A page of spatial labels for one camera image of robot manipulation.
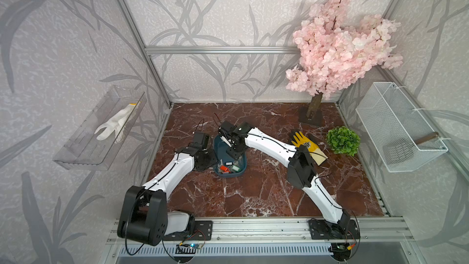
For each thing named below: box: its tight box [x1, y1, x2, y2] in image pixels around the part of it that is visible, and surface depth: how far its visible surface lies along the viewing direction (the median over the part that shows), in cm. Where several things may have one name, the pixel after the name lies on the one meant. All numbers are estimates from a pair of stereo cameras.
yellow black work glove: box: [291, 130, 328, 166], surface depth 100 cm
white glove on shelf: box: [94, 102, 141, 144], surface depth 68 cm
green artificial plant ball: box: [326, 125, 361, 157], surface depth 89 cm
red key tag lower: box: [219, 165, 231, 174], surface depth 93 cm
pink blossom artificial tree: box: [285, 0, 404, 126], surface depth 71 cm
